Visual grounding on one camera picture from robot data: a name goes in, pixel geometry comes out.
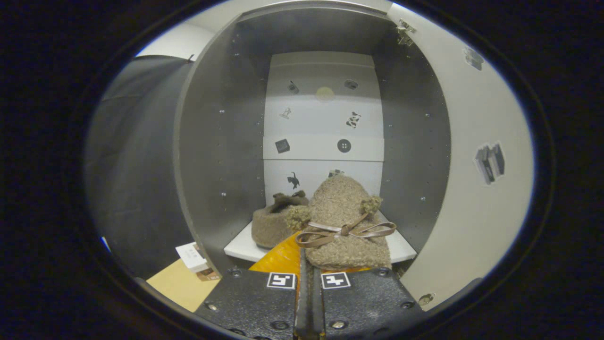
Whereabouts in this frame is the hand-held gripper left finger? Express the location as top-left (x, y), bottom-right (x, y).
top-left (194, 231), bottom-right (310, 340)

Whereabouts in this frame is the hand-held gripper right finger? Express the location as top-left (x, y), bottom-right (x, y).
top-left (309, 267), bottom-right (428, 340)

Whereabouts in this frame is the brown fuzzy slipper shoe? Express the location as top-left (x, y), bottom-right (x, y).
top-left (251, 190), bottom-right (310, 249)
top-left (285, 175), bottom-right (397, 271)

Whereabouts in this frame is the beige shoe cabinet door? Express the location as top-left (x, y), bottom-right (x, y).
top-left (387, 2), bottom-right (535, 312)

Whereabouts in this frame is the grey shoe cabinet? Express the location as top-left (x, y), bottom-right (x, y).
top-left (172, 2), bottom-right (451, 279)

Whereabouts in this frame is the black backdrop cloth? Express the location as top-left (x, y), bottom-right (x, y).
top-left (85, 55), bottom-right (195, 280)

